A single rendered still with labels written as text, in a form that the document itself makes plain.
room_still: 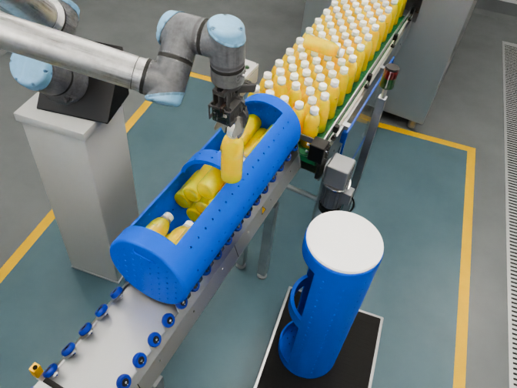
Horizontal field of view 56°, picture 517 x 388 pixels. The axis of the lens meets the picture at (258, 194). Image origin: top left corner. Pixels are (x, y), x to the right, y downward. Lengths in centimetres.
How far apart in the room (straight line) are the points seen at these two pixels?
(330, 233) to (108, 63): 96
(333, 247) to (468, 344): 142
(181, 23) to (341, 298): 109
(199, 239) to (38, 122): 93
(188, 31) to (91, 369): 102
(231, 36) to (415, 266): 223
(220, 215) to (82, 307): 142
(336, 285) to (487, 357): 141
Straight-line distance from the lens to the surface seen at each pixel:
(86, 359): 165
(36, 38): 133
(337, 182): 232
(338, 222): 181
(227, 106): 134
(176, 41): 126
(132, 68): 127
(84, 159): 217
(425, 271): 315
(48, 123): 212
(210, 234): 155
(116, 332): 167
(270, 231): 249
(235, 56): 124
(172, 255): 146
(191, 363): 261
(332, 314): 192
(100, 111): 208
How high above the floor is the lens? 239
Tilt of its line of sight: 47 degrees down
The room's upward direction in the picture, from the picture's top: 7 degrees clockwise
